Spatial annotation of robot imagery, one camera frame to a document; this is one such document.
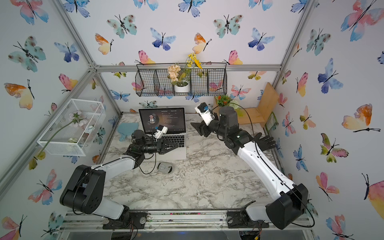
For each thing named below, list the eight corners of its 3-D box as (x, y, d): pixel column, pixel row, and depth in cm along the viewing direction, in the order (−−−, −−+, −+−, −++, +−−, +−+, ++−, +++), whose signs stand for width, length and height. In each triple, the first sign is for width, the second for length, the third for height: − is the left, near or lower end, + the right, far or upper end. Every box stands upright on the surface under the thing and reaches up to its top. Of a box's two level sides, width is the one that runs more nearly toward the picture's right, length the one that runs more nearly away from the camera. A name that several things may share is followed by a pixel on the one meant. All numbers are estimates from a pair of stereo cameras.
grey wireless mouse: (157, 171, 92) (156, 168, 89) (161, 163, 96) (160, 160, 92) (171, 175, 91) (170, 172, 87) (174, 167, 94) (173, 164, 90)
